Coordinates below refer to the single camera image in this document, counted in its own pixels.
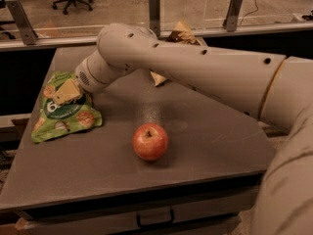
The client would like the green rice chip bag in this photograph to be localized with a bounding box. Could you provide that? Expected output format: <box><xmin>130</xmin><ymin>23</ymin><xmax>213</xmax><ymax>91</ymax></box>
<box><xmin>31</xmin><ymin>71</ymin><xmax>103</xmax><ymax>143</ymax></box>

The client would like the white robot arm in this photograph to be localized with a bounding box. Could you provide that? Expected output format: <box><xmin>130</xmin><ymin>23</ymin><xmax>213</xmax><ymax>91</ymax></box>
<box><xmin>75</xmin><ymin>23</ymin><xmax>313</xmax><ymax>235</ymax></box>

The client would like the brown chip bag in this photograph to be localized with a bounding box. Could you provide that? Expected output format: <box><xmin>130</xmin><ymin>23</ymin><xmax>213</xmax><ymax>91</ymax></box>
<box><xmin>151</xmin><ymin>21</ymin><xmax>203</xmax><ymax>87</ymax></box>

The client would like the red apple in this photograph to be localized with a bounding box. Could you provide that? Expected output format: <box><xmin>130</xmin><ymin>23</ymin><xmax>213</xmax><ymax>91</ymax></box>
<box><xmin>132</xmin><ymin>122</ymin><xmax>168</xmax><ymax>162</ymax></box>

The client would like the grey table drawer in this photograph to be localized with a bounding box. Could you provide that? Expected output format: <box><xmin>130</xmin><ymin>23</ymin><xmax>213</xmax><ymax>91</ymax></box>
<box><xmin>18</xmin><ymin>186</ymin><xmax>258</xmax><ymax>235</ymax></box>

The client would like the left metal glass bracket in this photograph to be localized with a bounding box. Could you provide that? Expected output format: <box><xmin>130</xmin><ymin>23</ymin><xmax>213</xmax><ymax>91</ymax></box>
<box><xmin>6</xmin><ymin>0</ymin><xmax>38</xmax><ymax>45</ymax></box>

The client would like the middle metal glass bracket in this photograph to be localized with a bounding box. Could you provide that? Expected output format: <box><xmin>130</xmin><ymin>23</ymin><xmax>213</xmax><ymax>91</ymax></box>
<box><xmin>149</xmin><ymin>0</ymin><xmax>160</xmax><ymax>36</ymax></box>

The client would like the black drawer handle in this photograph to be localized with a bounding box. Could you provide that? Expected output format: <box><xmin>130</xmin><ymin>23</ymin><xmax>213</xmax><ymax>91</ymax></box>
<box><xmin>136</xmin><ymin>209</ymin><xmax>175</xmax><ymax>229</ymax></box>

